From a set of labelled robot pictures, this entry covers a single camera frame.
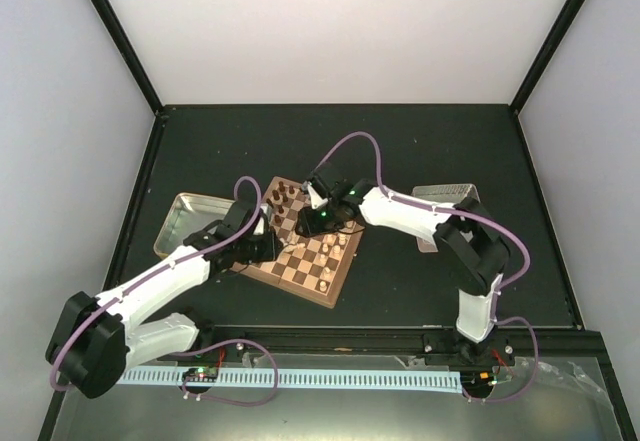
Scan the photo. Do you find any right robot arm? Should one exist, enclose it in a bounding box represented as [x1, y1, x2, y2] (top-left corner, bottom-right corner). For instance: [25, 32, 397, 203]
[295, 163, 510, 364]

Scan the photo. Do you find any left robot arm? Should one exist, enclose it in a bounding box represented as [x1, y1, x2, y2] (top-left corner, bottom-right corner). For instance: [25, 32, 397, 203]
[45, 201, 283, 398]

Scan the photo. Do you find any wooden chess board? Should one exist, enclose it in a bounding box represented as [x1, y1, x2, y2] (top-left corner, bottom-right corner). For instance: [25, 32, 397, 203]
[232, 176, 364, 308]

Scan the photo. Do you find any left metal tray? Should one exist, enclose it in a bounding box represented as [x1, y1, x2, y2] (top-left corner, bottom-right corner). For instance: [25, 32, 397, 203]
[153, 192, 233, 259]

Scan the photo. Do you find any metal tray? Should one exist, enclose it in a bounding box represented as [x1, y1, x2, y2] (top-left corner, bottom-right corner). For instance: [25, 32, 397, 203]
[153, 192, 233, 259]
[411, 183, 480, 254]

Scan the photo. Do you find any right metal tray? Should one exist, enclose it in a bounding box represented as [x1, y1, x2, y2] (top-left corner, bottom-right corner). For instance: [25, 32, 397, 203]
[411, 183, 480, 254]

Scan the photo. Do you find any white slotted cable duct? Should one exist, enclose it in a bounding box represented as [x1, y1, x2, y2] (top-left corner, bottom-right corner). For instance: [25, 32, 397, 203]
[118, 366, 463, 394]

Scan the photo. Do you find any black mounting rail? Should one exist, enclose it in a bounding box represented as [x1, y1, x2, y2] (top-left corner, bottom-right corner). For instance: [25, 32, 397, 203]
[174, 324, 606, 365]

